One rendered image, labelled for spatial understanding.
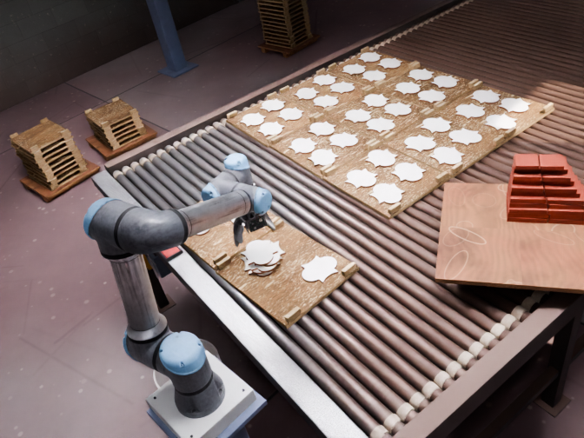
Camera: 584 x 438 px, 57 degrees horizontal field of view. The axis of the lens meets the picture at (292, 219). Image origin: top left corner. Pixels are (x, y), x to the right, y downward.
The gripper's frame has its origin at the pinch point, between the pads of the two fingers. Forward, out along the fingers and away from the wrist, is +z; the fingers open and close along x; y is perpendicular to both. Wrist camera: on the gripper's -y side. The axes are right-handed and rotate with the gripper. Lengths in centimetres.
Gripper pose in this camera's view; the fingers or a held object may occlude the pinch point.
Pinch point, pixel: (255, 237)
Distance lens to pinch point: 195.5
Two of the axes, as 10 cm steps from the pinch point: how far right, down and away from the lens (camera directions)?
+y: 4.3, 5.1, -7.4
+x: 8.9, -3.9, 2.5
